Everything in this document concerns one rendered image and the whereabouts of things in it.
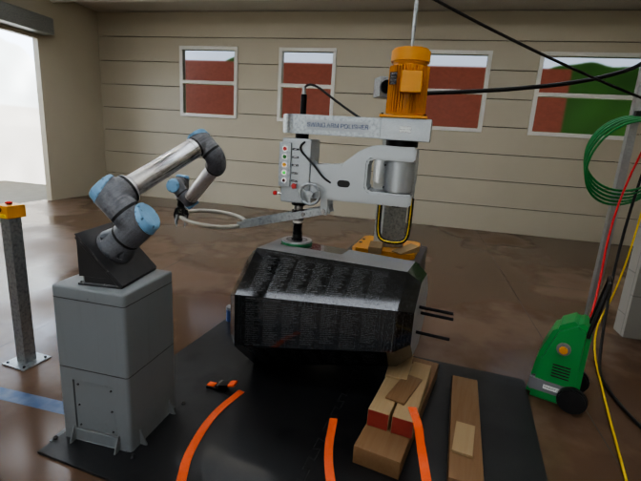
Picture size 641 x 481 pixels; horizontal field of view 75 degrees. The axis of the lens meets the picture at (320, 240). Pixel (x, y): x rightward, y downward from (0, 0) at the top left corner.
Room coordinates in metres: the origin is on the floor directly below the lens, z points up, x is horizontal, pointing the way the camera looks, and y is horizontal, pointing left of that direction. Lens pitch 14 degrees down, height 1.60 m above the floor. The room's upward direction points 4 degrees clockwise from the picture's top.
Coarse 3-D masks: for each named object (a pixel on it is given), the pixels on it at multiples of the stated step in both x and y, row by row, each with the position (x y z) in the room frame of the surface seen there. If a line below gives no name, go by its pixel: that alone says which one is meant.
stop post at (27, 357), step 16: (16, 208) 2.55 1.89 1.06; (16, 224) 2.56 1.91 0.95; (16, 240) 2.55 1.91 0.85; (16, 256) 2.54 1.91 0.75; (16, 272) 2.53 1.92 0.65; (16, 288) 2.52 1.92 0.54; (16, 304) 2.52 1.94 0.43; (16, 320) 2.53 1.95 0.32; (16, 336) 2.53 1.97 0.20; (32, 336) 2.58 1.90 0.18; (16, 352) 2.54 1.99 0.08; (32, 352) 2.57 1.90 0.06; (16, 368) 2.46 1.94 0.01
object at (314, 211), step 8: (312, 208) 2.91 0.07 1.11; (328, 208) 2.77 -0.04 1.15; (264, 216) 3.00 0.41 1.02; (272, 216) 2.87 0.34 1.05; (280, 216) 2.85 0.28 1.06; (288, 216) 2.84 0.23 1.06; (296, 216) 2.83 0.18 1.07; (304, 216) 2.81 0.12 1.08; (312, 216) 2.80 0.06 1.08; (240, 224) 2.93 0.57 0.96; (248, 224) 2.91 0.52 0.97; (256, 224) 2.90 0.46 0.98
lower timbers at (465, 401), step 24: (432, 384) 2.48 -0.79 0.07; (456, 384) 2.45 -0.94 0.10; (456, 408) 2.18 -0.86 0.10; (384, 432) 1.92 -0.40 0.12; (480, 432) 1.98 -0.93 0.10; (360, 456) 1.79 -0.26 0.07; (384, 456) 1.74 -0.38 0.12; (456, 456) 1.79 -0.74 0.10; (480, 456) 1.80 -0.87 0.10; (456, 480) 1.64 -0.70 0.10; (480, 480) 1.65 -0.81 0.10
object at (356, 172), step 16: (352, 160) 2.70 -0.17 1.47; (368, 160) 2.69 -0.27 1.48; (400, 160) 2.64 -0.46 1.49; (320, 176) 2.73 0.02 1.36; (336, 176) 2.72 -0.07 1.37; (352, 176) 2.70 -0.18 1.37; (368, 176) 2.76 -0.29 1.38; (320, 192) 2.75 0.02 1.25; (336, 192) 2.72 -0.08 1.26; (352, 192) 2.70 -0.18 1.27; (368, 192) 2.68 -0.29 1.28; (384, 192) 2.69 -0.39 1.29; (320, 208) 2.76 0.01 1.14
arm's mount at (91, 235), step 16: (112, 224) 2.15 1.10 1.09; (80, 240) 1.88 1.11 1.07; (80, 256) 1.88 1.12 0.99; (96, 256) 1.88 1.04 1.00; (144, 256) 2.16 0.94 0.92; (80, 272) 1.88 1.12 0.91; (96, 272) 1.88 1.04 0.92; (112, 272) 1.87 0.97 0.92; (128, 272) 1.96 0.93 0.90; (144, 272) 2.06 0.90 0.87
